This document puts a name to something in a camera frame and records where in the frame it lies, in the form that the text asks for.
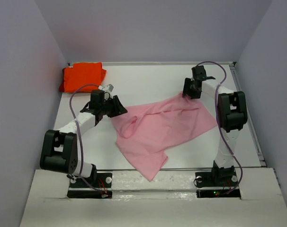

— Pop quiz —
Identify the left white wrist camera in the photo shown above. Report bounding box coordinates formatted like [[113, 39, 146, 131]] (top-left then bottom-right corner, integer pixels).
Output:
[[99, 84, 114, 93]]

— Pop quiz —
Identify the aluminium table edge rail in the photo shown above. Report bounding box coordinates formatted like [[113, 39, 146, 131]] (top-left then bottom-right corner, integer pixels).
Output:
[[68, 61, 236, 67]]

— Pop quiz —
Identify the pink t-shirt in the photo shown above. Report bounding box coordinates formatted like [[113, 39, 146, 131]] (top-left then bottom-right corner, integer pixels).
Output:
[[111, 94, 217, 182]]

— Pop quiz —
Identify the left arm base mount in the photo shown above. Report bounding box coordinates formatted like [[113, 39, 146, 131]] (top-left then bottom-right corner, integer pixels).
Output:
[[67, 167, 113, 199]]

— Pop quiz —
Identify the folded orange t-shirt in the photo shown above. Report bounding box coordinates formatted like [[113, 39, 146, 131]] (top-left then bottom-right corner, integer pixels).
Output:
[[59, 62, 107, 93]]

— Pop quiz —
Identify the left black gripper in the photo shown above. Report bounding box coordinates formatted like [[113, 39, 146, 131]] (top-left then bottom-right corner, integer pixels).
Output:
[[100, 96, 127, 118]]

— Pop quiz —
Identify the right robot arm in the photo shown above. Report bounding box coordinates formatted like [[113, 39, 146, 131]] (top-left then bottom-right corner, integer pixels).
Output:
[[182, 65, 248, 185]]

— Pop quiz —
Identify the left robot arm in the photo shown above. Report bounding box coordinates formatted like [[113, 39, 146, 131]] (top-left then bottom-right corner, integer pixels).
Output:
[[40, 90, 127, 187]]

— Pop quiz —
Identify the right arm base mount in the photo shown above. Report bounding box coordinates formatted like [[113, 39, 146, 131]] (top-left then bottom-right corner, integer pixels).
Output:
[[193, 165, 241, 199]]

